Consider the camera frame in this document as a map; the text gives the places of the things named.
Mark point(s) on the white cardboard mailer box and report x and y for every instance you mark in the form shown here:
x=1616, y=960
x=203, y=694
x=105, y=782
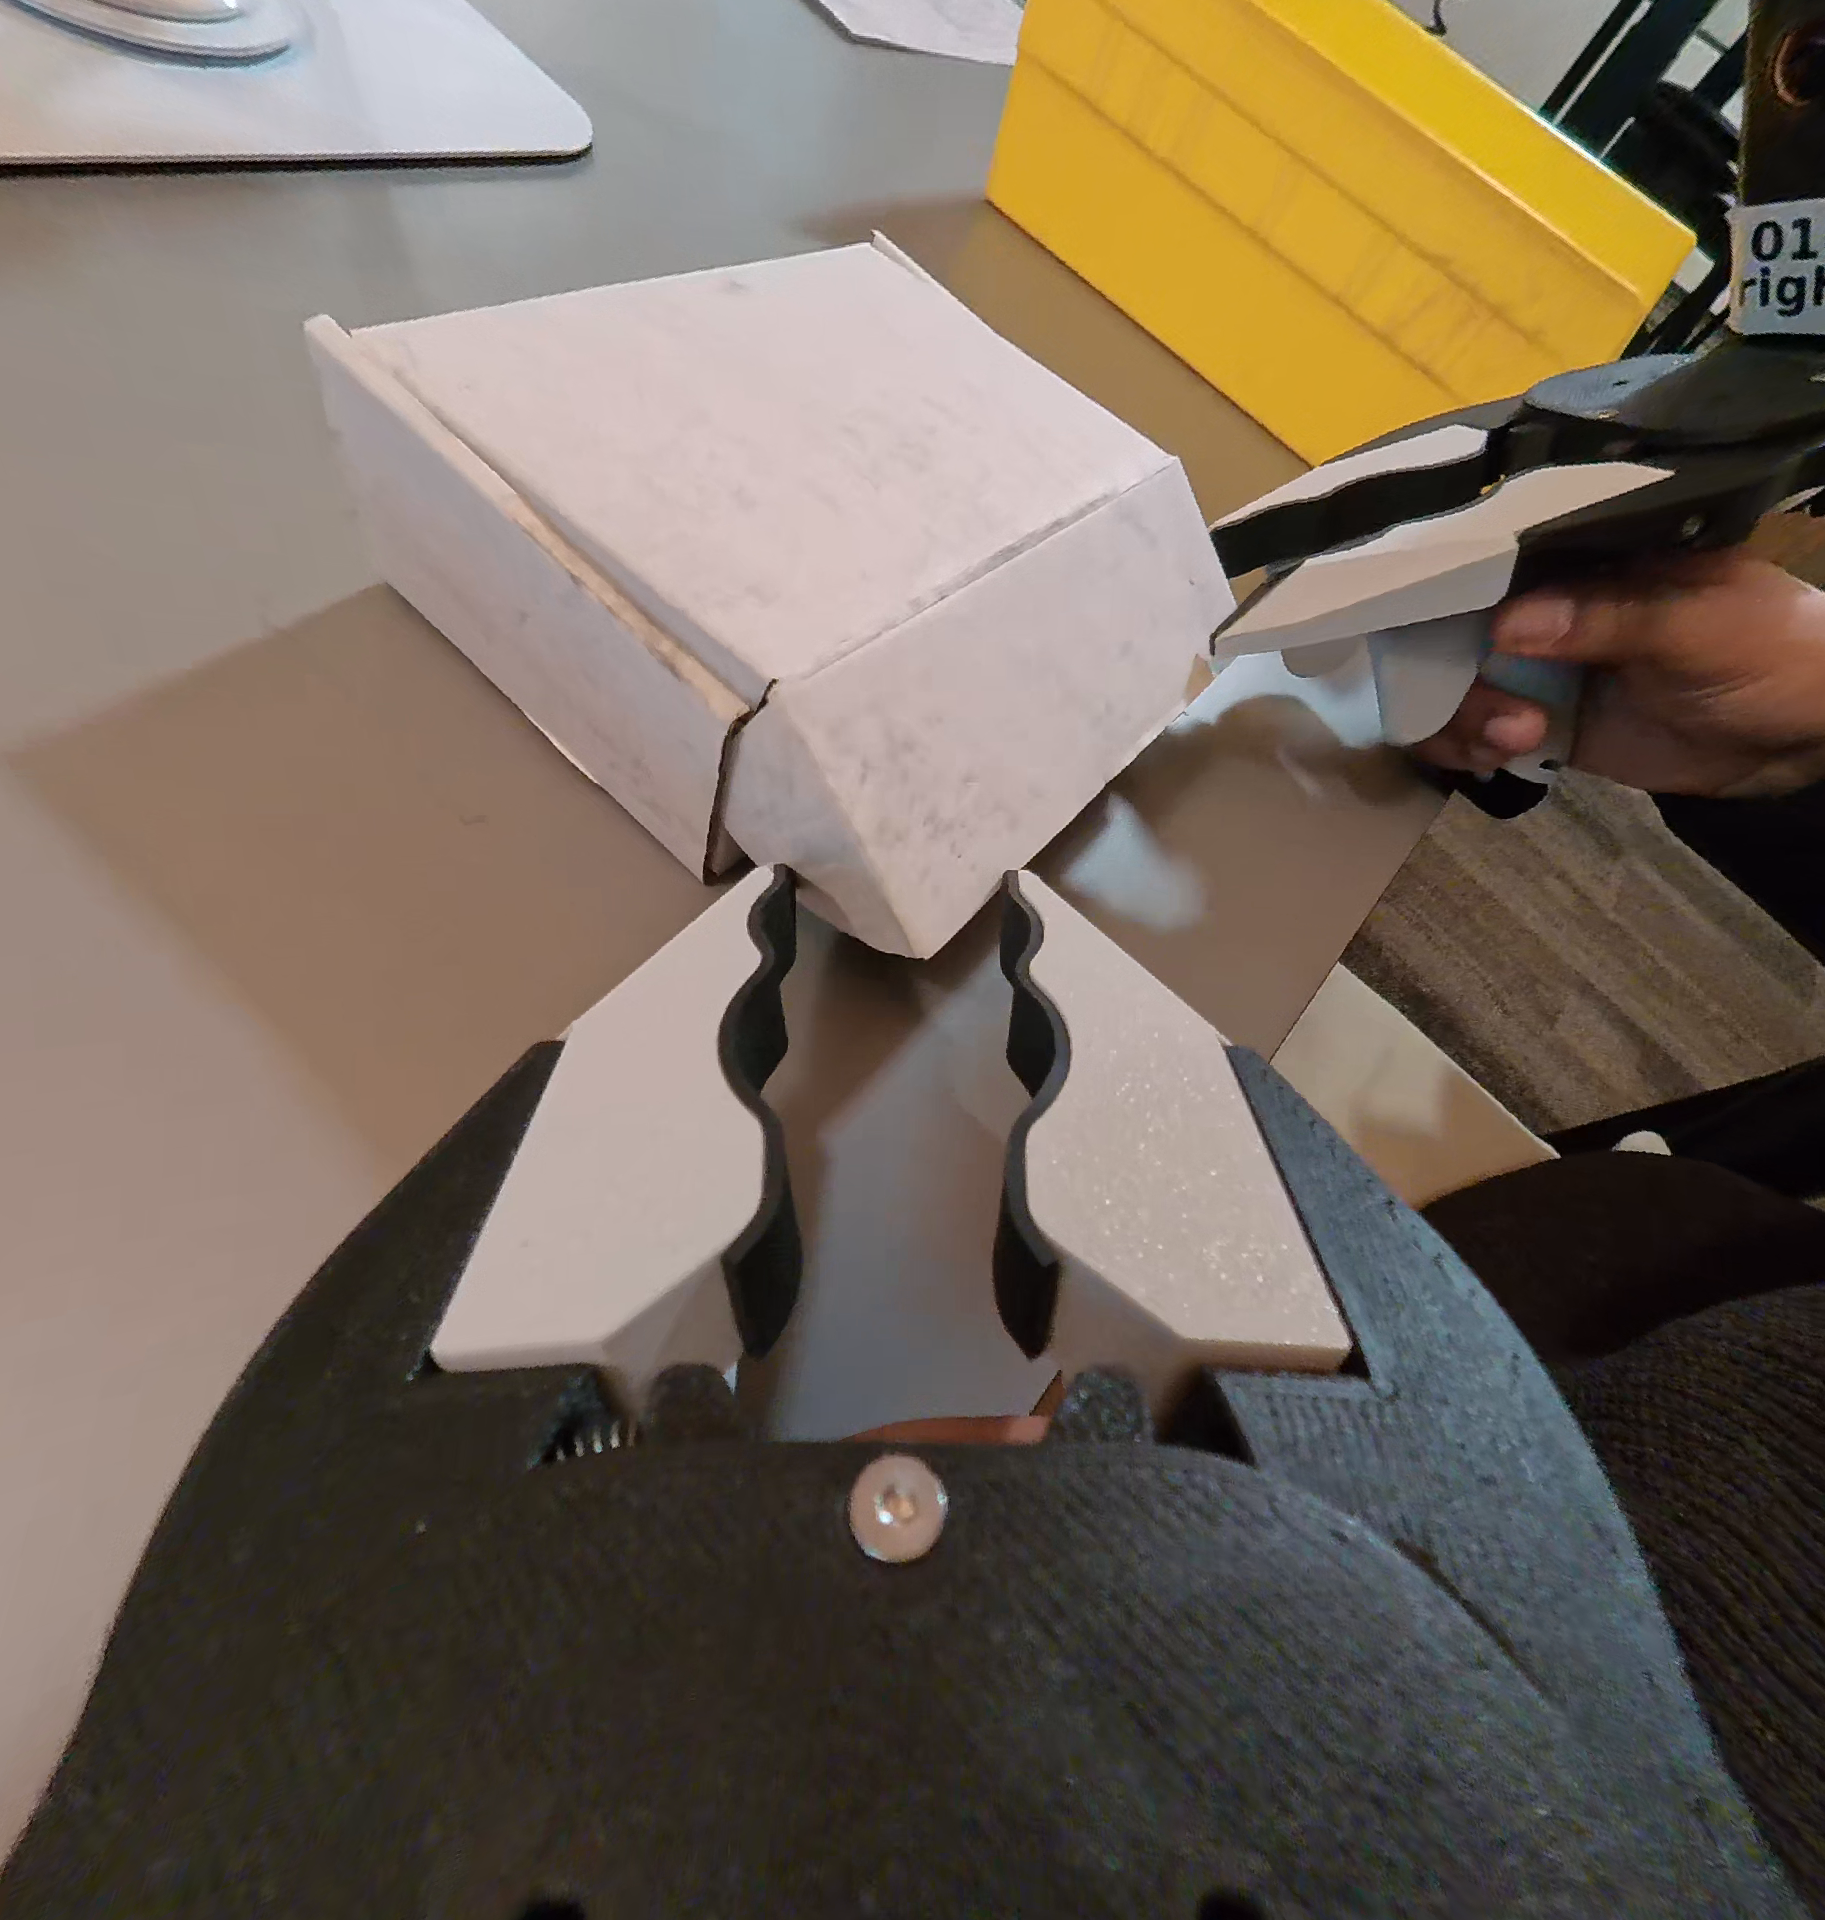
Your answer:
x=733, y=452

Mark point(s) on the person's right forearm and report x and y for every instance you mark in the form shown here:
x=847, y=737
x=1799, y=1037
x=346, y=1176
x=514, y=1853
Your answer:
x=1813, y=900

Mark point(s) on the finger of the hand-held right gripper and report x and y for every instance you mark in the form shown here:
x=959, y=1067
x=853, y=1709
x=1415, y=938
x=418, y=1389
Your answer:
x=1406, y=577
x=1347, y=502

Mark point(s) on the blue white paper sheet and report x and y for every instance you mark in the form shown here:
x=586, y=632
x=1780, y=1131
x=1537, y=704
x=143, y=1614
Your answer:
x=927, y=23

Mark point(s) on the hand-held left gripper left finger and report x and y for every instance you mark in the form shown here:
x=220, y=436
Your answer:
x=613, y=1185

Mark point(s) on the person's right hand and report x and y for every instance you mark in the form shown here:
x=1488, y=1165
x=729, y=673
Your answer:
x=1724, y=673

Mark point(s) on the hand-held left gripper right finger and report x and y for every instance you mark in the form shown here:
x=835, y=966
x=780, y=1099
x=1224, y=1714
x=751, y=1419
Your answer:
x=1195, y=1185

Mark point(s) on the person's black sweater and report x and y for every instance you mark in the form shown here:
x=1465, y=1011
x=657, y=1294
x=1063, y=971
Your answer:
x=1736, y=1501

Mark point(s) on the grey desk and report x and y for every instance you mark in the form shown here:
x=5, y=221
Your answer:
x=178, y=900

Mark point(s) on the yellow plastic bin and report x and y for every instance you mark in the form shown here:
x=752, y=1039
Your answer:
x=1301, y=196

